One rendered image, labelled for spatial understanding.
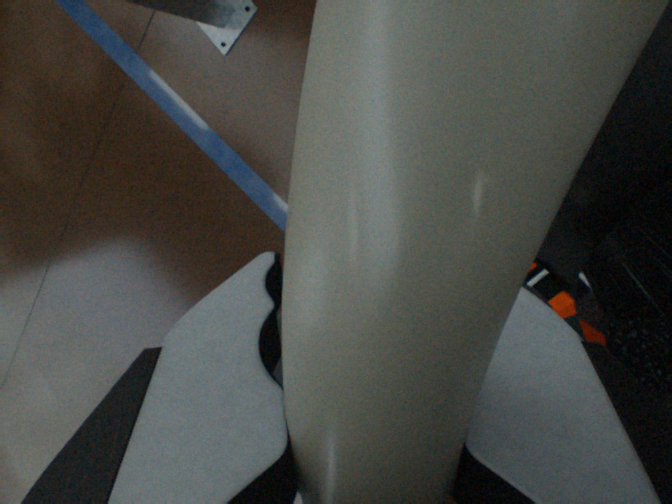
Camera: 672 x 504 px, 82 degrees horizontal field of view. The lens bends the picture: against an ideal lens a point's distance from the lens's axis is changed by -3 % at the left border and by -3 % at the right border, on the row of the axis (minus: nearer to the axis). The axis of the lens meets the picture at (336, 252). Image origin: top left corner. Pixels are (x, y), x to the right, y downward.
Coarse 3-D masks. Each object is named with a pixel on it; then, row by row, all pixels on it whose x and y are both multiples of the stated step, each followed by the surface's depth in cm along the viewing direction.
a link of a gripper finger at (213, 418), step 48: (240, 288) 10; (192, 336) 9; (240, 336) 8; (192, 384) 7; (240, 384) 7; (144, 432) 7; (192, 432) 7; (240, 432) 7; (288, 432) 6; (144, 480) 6; (192, 480) 6; (240, 480) 6; (288, 480) 7
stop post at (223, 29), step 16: (128, 0) 101; (144, 0) 105; (160, 0) 108; (176, 0) 112; (192, 0) 117; (208, 0) 121; (224, 0) 132; (240, 0) 132; (192, 16) 122; (208, 16) 127; (224, 16) 132; (240, 16) 134; (208, 32) 140; (224, 32) 138; (240, 32) 136; (224, 48) 140
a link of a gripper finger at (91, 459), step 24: (144, 360) 8; (120, 384) 7; (144, 384) 7; (96, 408) 7; (120, 408) 7; (96, 432) 7; (120, 432) 7; (72, 456) 6; (96, 456) 6; (120, 456) 6; (48, 480) 6; (72, 480) 6; (96, 480) 6
